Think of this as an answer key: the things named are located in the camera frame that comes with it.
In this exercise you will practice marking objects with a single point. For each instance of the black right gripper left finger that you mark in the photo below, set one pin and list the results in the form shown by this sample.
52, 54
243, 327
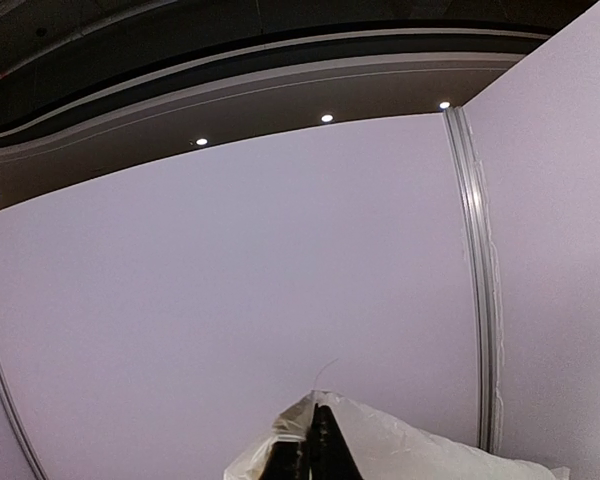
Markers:
289, 454

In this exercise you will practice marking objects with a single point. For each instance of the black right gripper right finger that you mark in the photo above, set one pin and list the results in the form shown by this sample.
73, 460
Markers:
330, 457

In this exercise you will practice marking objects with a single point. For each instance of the translucent white trash bag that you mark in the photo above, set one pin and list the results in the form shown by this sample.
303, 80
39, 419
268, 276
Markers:
385, 447

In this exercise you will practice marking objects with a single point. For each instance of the right aluminium frame post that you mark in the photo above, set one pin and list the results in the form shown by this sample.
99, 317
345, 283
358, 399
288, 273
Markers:
485, 276

